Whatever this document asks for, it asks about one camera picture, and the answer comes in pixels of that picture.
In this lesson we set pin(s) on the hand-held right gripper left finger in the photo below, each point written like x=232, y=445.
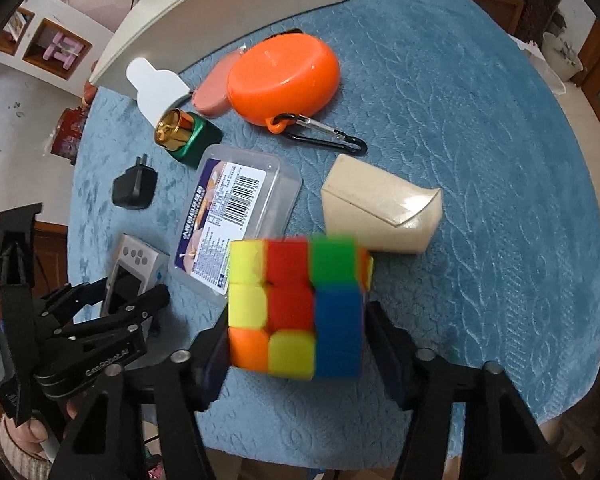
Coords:
x=212, y=365

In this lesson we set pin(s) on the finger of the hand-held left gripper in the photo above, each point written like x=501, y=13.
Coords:
x=70, y=297
x=145, y=302

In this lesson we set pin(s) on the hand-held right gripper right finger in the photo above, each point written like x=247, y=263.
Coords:
x=387, y=350

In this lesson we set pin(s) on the white handheld device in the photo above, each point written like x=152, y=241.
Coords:
x=140, y=260

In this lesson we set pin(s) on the multicoloured puzzle cube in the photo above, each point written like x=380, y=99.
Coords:
x=290, y=305

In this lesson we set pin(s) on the white packaging card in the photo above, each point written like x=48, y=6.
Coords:
x=152, y=85

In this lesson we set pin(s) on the pink correction tape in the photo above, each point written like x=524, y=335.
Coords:
x=212, y=90

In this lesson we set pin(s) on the white storage bin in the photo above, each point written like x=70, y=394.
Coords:
x=205, y=10

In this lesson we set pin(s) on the person's left forearm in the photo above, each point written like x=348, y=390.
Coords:
x=15, y=465

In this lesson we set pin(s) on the person's left hand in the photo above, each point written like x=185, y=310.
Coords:
x=25, y=432

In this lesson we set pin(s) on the black charger plug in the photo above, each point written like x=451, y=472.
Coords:
x=132, y=187

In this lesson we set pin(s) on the clear plastic box with label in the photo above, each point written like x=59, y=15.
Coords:
x=240, y=195

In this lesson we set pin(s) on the beige cardboard box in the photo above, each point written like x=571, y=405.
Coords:
x=375, y=205

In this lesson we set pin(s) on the red ornament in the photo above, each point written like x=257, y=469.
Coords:
x=67, y=135

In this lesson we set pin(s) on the green bottle with gold cap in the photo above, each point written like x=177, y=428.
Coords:
x=200, y=135

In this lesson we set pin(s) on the pink ornament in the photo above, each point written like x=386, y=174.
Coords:
x=62, y=50

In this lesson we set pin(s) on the orange round case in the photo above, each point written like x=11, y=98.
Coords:
x=280, y=75

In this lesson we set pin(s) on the white patterned pot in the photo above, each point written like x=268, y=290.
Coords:
x=562, y=57

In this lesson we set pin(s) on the wooden cabinet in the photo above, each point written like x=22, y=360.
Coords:
x=490, y=5

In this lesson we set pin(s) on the dark woven basket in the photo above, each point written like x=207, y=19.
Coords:
x=537, y=5

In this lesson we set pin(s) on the wall niche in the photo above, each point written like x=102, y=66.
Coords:
x=35, y=55

